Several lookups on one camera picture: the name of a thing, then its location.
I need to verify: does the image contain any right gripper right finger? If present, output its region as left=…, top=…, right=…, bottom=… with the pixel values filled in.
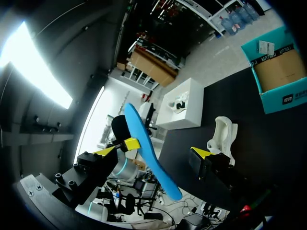
left=189, top=146, right=248, bottom=192

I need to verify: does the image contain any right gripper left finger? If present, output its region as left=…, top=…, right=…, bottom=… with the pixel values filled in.
left=55, top=145, right=119, bottom=209

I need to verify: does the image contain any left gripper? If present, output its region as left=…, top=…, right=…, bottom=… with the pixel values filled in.
left=111, top=115, right=142, bottom=154

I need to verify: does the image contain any blue and black insole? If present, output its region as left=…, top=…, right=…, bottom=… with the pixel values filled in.
left=124, top=103, right=183, bottom=201

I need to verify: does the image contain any white shoe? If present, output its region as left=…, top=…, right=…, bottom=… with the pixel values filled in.
left=167, top=92, right=189, bottom=114
left=207, top=116, right=238, bottom=167

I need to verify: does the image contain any white shoebox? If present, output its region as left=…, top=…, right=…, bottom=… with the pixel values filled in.
left=155, top=78, right=204, bottom=131

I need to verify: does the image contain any teal box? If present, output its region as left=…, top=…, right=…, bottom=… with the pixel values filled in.
left=240, top=25, right=307, bottom=115

